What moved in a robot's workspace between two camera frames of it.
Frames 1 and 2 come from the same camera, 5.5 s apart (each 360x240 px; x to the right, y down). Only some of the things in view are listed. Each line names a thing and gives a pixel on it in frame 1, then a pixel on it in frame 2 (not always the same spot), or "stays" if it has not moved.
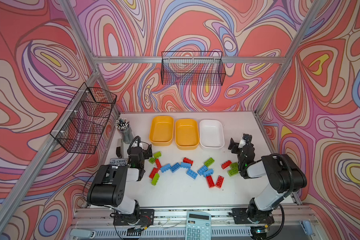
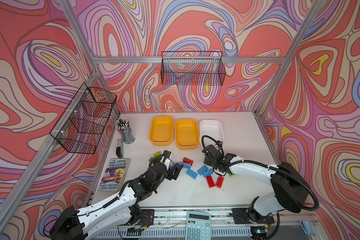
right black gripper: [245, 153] to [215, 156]
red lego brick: [219, 181] stays
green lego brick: [157, 155] stays
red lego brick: [186, 160] stays
